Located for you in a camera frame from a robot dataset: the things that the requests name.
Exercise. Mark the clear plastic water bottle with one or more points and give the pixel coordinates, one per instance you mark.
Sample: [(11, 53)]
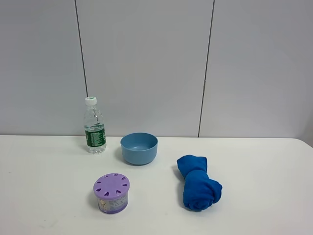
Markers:
[(94, 127)]

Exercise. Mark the light blue plastic bowl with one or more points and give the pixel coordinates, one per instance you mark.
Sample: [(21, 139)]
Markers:
[(139, 148)]

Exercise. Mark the rolled blue cloth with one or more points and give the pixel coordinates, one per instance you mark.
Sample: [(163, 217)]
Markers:
[(200, 192)]

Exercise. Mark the purple air freshener can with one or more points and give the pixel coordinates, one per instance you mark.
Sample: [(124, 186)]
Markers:
[(111, 191)]

